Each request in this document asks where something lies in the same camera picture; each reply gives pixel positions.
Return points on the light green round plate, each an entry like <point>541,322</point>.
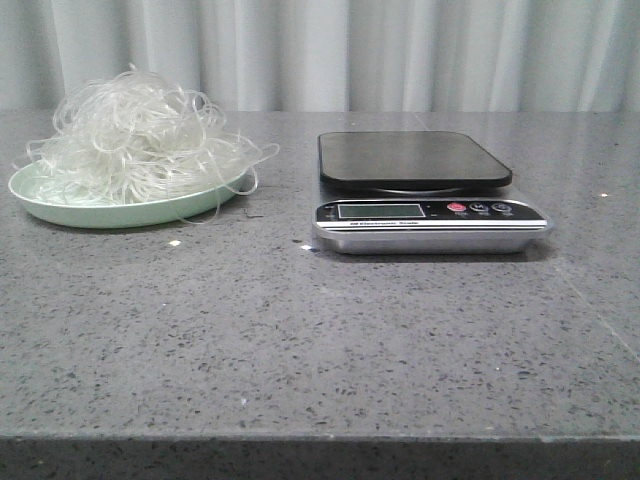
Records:
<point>26,181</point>

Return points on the white pleated curtain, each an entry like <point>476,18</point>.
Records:
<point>416,56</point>

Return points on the silver black kitchen scale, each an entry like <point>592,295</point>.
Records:
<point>418,192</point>

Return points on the translucent white vermicelli bundle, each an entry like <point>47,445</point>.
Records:
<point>138,138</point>

